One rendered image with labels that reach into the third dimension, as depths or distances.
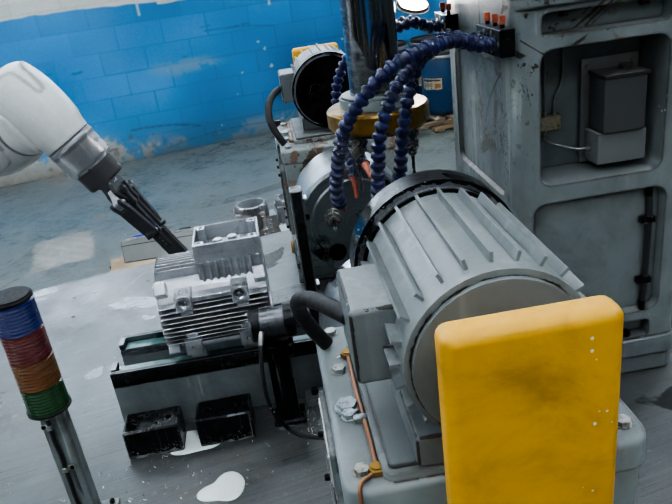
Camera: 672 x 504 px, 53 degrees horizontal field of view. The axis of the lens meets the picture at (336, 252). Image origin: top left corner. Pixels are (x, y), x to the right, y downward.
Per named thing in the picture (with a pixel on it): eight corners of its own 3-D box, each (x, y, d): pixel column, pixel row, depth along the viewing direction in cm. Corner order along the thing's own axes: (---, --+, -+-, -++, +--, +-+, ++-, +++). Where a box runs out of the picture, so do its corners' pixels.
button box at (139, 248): (206, 249, 154) (202, 226, 154) (202, 250, 147) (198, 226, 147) (131, 261, 153) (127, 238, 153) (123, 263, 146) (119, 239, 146)
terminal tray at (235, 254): (262, 249, 133) (256, 215, 130) (265, 272, 123) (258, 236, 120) (201, 260, 132) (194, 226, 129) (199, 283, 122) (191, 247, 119)
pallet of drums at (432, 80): (483, 101, 677) (480, 24, 646) (521, 117, 605) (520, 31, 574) (368, 122, 658) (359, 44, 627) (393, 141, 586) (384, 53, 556)
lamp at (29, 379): (66, 366, 101) (57, 341, 100) (55, 389, 96) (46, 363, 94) (25, 373, 101) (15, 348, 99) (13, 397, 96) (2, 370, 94)
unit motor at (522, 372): (508, 449, 92) (500, 150, 75) (635, 686, 62) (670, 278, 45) (321, 484, 91) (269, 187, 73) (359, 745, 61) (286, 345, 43)
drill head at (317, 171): (388, 213, 185) (379, 123, 175) (419, 269, 152) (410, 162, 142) (297, 228, 184) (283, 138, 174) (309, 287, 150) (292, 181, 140)
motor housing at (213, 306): (274, 307, 143) (258, 224, 135) (280, 355, 126) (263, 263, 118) (179, 324, 141) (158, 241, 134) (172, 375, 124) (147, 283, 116)
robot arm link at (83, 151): (92, 118, 124) (116, 143, 126) (56, 149, 125) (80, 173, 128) (81, 130, 116) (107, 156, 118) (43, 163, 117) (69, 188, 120)
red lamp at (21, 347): (57, 341, 100) (48, 314, 98) (46, 363, 94) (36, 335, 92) (15, 348, 99) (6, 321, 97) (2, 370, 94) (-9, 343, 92)
